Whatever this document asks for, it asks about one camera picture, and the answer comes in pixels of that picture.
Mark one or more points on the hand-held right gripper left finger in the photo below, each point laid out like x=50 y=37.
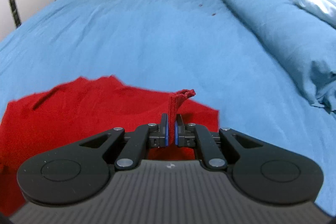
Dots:
x=164 y=132

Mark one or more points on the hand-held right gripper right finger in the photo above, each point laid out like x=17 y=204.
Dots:
x=176 y=132

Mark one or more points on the red knit sweater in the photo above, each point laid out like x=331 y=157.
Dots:
x=86 y=119

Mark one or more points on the rolled blue duvet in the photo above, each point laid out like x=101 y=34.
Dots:
x=275 y=35

